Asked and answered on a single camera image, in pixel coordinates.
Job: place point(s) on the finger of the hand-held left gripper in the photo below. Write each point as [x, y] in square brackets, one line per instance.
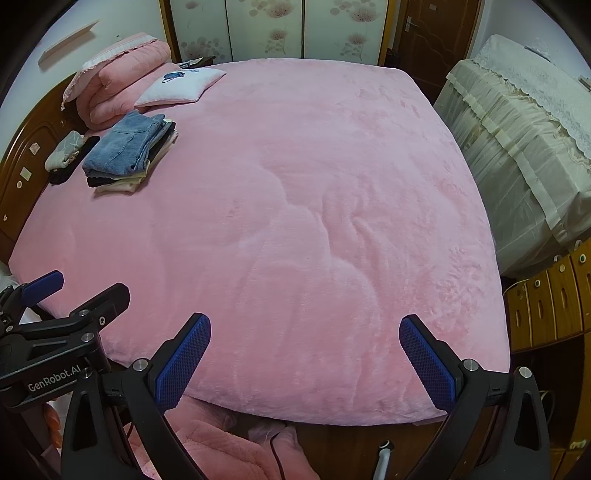
[44, 284]
[92, 311]

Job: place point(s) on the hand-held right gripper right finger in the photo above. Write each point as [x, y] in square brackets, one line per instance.
[429, 364]

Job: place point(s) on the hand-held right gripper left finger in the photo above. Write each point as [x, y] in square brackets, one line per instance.
[182, 364]

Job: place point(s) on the blue denim jacket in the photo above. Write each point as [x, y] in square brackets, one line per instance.
[120, 143]

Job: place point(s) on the person's pink pajama legs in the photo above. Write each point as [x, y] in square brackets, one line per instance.
[217, 443]

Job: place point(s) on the cream folded garment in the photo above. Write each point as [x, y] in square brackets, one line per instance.
[121, 187]

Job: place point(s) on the wooden headboard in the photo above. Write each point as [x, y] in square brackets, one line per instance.
[23, 157]

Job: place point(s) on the wooden drawer cabinet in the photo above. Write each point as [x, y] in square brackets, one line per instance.
[549, 304]

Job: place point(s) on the grey folded cloth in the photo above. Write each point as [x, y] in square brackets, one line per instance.
[64, 150]

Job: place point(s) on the black folded cloth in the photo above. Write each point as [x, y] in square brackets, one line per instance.
[90, 144]

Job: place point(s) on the pink plush bed blanket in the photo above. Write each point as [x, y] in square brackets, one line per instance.
[300, 207]

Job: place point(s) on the folded pink quilt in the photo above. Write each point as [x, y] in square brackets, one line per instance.
[124, 87]

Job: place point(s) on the pink lace-trimmed pillow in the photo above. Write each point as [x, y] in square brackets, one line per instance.
[97, 64]

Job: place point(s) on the cream cloth-covered furniture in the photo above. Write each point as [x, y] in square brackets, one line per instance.
[512, 152]

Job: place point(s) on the white printed pillow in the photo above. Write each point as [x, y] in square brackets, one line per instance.
[180, 85]

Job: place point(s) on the wooden nightstand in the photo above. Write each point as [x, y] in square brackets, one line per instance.
[198, 61]

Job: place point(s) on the white lace cloth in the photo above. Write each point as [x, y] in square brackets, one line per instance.
[540, 87]

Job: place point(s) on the brown wooden door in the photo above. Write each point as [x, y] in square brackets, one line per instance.
[434, 37]

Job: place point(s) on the floral wardrobe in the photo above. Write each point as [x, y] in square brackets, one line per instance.
[277, 27]

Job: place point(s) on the wooden wall strip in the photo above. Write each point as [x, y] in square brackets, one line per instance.
[67, 44]

